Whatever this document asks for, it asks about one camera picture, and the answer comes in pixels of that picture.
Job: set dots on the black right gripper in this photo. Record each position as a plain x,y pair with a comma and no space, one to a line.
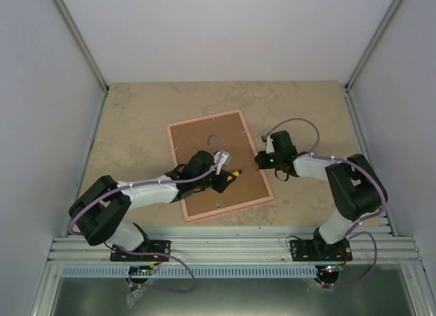
262,163

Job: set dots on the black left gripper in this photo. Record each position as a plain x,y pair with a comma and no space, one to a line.
221,186

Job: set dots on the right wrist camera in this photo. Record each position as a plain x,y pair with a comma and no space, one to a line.
269,144

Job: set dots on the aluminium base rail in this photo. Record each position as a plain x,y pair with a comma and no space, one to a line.
243,245

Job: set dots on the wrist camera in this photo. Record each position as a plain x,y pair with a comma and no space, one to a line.
269,144
221,159

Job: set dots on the aluminium corner post left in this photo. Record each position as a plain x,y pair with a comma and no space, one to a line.
81,44

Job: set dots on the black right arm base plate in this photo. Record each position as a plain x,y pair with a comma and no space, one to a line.
319,251

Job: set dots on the grey slotted cable duct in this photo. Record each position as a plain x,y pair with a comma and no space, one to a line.
199,272

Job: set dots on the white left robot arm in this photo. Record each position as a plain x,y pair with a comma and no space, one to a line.
99,212

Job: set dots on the yellow handled screwdriver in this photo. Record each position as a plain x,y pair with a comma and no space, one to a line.
234,175

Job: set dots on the right controller board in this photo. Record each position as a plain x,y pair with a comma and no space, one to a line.
327,275

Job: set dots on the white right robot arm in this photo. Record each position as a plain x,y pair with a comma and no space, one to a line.
357,192

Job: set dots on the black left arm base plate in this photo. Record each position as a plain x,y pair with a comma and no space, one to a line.
157,252

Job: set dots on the controller board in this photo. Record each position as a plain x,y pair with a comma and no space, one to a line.
327,275
141,274

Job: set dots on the aluminium corner post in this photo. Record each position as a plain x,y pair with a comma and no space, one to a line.
376,38
81,44

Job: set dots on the aluminium corner post right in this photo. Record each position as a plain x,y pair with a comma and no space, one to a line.
376,38

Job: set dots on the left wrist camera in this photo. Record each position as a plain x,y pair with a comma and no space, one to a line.
221,159

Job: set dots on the left controller board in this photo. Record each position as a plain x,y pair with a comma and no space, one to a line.
141,274

